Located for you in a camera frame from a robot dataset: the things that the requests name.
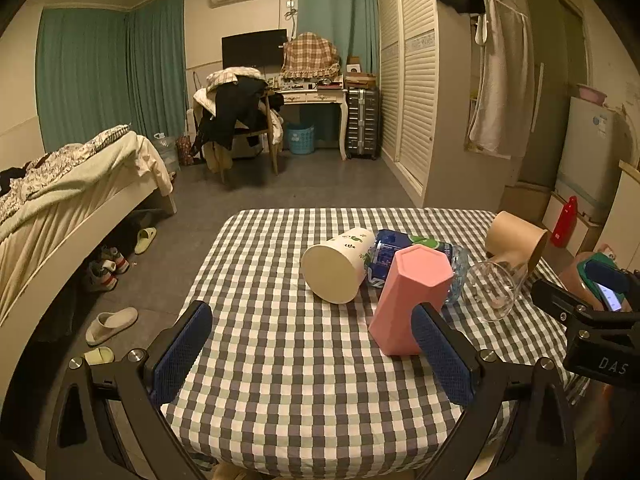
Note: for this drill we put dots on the white desk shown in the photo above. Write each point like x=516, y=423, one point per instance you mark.
x=320, y=97

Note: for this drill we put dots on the cardboard box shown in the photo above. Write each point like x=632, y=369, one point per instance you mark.
x=360, y=80

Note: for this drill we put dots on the clear water jug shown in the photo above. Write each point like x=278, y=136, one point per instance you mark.
x=165, y=152

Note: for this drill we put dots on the checkered tablecloth table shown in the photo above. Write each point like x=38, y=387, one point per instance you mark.
x=300, y=360

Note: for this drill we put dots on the blue label plastic bottle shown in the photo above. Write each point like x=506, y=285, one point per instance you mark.
x=390, y=255

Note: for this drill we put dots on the pink hexagonal cup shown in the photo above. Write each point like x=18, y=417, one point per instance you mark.
x=400, y=305

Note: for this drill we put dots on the green curtain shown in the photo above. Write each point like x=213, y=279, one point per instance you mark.
x=80, y=75
x=345, y=5
x=155, y=60

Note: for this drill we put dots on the wooden chair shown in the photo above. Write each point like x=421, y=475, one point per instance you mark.
x=274, y=145

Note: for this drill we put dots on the green slipper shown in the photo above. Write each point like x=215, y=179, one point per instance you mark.
x=145, y=240

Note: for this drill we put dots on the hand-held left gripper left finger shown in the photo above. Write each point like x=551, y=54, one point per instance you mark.
x=182, y=355

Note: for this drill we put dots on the grey door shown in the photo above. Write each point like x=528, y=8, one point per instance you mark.
x=550, y=85

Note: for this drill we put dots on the red patterned bag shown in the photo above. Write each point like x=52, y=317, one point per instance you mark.
x=185, y=150

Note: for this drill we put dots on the white fridge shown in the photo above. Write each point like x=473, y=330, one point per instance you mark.
x=587, y=160

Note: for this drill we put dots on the silver suitcase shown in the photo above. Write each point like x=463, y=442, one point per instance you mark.
x=362, y=122

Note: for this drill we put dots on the floral quilt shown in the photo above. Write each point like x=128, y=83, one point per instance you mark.
x=65, y=160

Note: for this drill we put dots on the white hanging towel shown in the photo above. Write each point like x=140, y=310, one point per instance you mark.
x=497, y=85

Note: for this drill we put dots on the person's right hand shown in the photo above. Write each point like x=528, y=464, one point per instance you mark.
x=570, y=277

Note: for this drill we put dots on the white louvered wardrobe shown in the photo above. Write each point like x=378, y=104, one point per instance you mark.
x=420, y=85

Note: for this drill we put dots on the chair piled with clothes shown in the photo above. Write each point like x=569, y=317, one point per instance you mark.
x=232, y=105

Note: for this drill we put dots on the grey sneaker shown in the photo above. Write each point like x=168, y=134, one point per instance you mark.
x=100, y=280
x=114, y=260

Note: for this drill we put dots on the clear glass cup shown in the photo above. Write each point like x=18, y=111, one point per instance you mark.
x=492, y=285

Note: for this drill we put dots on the plaid cloth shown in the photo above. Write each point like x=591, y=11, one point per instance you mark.
x=310, y=55

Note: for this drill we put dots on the white cup with green print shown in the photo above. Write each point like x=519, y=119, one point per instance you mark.
x=330, y=270

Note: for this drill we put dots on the pink basin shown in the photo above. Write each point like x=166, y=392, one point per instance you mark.
x=591, y=94

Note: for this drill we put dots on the red bottle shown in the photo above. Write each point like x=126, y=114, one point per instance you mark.
x=565, y=222

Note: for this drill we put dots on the black television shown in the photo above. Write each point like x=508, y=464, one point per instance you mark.
x=252, y=49

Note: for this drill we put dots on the white slipper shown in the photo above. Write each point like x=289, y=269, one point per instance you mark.
x=97, y=356
x=110, y=325

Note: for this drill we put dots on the white bed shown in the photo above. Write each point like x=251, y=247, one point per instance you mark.
x=75, y=230

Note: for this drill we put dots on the brown paper cup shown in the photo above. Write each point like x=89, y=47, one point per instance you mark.
x=510, y=237

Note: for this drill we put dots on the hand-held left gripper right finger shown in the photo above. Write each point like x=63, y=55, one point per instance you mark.
x=442, y=360

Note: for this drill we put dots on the white cabinet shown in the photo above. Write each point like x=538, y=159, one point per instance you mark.
x=622, y=210

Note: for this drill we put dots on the blue laundry basket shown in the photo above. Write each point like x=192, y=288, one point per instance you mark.
x=300, y=139

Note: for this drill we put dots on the cream blanket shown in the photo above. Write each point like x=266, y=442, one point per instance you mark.
x=100, y=175

